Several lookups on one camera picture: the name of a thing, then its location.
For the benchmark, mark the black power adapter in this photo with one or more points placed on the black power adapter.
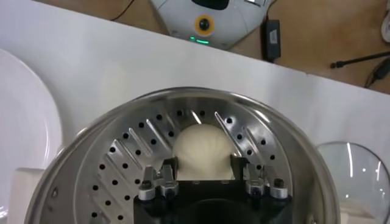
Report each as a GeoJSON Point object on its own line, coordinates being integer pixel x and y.
{"type": "Point", "coordinates": [271, 39]}

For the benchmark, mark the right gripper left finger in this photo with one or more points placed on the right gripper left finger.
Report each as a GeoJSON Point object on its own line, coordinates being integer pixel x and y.
{"type": "Point", "coordinates": [167, 185]}

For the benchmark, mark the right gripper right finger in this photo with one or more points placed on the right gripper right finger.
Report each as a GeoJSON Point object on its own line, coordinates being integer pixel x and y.
{"type": "Point", "coordinates": [253, 182]}

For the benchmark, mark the stainless steel steamer basket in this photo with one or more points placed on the stainless steel steamer basket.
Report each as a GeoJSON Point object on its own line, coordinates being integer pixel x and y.
{"type": "Point", "coordinates": [122, 146]}

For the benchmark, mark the white round plate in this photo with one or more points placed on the white round plate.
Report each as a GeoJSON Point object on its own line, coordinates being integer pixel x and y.
{"type": "Point", "coordinates": [24, 128]}

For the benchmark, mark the black robot torso column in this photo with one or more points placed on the black robot torso column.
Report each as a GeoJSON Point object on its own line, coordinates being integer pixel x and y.
{"type": "Point", "coordinates": [210, 3]}

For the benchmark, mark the white steamed baozi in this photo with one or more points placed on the white steamed baozi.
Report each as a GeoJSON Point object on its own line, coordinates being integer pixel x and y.
{"type": "Point", "coordinates": [202, 149]}

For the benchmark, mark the round glass pot lid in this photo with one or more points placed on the round glass pot lid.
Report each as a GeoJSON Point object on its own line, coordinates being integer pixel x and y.
{"type": "Point", "coordinates": [362, 182]}

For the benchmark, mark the grey white robot base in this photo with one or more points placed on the grey white robot base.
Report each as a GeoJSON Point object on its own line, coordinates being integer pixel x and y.
{"type": "Point", "coordinates": [182, 18]}

